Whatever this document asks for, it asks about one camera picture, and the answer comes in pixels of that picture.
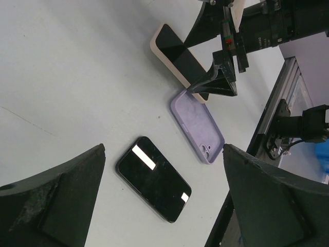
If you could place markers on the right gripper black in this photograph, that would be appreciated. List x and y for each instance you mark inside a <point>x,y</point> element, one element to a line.
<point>214,20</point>

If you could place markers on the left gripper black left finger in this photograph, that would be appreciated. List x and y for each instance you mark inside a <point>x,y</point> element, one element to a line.
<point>54,207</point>

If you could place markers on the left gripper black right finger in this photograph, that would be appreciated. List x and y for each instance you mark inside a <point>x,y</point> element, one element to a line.
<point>273,206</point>

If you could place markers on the lilac silicone phone case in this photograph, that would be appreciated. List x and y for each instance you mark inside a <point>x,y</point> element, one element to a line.
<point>198,126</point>

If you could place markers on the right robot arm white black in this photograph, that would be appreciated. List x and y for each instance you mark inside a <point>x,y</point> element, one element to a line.
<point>244,30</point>

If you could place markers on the right side aluminium rail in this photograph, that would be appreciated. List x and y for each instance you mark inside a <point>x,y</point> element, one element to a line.
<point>284,88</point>

